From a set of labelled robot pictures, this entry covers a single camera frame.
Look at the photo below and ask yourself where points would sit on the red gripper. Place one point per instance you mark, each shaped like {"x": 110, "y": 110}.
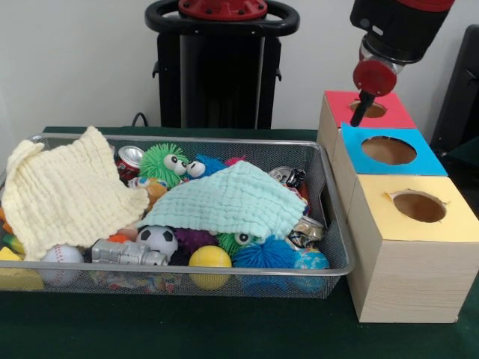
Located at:
{"x": 374, "y": 77}

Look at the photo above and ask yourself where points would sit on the mint green cloth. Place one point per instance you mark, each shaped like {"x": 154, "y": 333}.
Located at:
{"x": 224, "y": 198}

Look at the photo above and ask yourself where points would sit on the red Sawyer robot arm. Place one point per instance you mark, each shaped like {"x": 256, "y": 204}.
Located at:
{"x": 400, "y": 26}

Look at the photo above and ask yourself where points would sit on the clear mesh bin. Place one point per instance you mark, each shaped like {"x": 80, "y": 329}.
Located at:
{"x": 329, "y": 194}

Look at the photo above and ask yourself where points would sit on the wooden box with three holes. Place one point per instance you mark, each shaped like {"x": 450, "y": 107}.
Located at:
{"x": 412, "y": 277}

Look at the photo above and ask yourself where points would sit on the silver and black can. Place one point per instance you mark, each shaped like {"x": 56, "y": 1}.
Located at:
{"x": 288, "y": 177}

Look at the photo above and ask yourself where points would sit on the black chair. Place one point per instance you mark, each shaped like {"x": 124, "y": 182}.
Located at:
{"x": 460, "y": 97}

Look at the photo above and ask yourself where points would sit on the crushed silver can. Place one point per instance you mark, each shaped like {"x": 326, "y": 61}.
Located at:
{"x": 307, "y": 230}

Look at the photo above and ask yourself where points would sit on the pink fuzzy toy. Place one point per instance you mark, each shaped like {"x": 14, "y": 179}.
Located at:
{"x": 236, "y": 160}

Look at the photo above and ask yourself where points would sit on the blue fuzzy toy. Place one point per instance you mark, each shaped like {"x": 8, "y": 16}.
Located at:
{"x": 209, "y": 164}

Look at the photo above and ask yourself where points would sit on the blue globe ball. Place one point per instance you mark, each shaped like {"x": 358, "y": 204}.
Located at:
{"x": 310, "y": 262}

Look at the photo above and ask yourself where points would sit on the blue spiky ball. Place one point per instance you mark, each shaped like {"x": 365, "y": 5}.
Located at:
{"x": 263, "y": 256}

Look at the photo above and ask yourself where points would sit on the small green spiky toy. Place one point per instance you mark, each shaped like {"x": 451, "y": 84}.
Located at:
{"x": 232, "y": 243}

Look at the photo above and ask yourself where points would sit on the green fuzzy toy with eyes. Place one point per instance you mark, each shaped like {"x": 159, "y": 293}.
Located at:
{"x": 157, "y": 164}

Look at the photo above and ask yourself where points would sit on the purple fuzzy toy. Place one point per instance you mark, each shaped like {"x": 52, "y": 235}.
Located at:
{"x": 194, "y": 239}

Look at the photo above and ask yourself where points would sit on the yellow ball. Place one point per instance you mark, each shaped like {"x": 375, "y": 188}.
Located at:
{"x": 209, "y": 258}

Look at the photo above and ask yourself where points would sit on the orange plush toy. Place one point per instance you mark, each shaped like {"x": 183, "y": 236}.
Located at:
{"x": 153, "y": 191}

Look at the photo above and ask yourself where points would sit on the red soda can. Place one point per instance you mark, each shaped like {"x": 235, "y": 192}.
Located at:
{"x": 129, "y": 158}

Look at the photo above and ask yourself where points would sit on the small soccer ball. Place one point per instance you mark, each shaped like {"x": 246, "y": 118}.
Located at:
{"x": 157, "y": 239}

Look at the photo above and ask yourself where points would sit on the silver robot toy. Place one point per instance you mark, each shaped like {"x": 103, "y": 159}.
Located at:
{"x": 123, "y": 252}

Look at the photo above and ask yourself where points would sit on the pale yellow cloth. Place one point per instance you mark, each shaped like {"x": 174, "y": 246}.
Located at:
{"x": 67, "y": 194}

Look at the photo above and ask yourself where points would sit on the white baseball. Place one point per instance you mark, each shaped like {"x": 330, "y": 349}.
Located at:
{"x": 61, "y": 256}

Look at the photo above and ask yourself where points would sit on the yellow block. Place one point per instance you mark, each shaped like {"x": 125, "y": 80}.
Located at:
{"x": 15, "y": 278}

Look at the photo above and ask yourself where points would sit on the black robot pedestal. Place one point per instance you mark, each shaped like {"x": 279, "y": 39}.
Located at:
{"x": 217, "y": 82}

